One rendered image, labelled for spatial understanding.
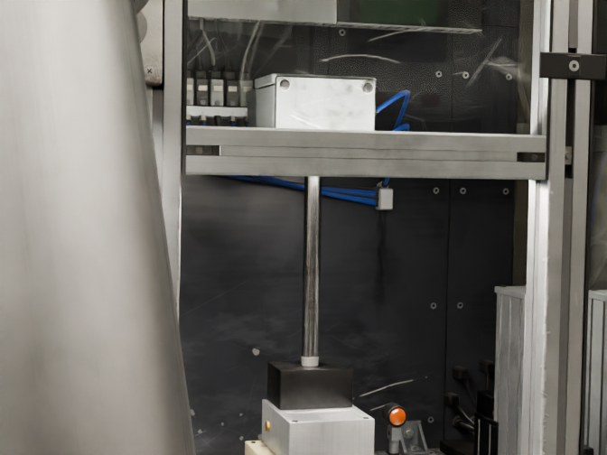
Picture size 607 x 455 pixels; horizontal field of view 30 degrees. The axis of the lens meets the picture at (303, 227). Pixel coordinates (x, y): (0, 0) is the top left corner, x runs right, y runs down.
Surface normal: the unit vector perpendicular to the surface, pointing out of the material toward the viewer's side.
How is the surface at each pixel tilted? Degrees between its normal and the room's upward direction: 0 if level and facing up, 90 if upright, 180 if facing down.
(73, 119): 78
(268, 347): 90
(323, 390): 90
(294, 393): 90
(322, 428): 90
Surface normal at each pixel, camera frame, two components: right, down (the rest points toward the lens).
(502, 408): -0.96, 0.00
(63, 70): 0.74, -0.16
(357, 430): 0.27, 0.06
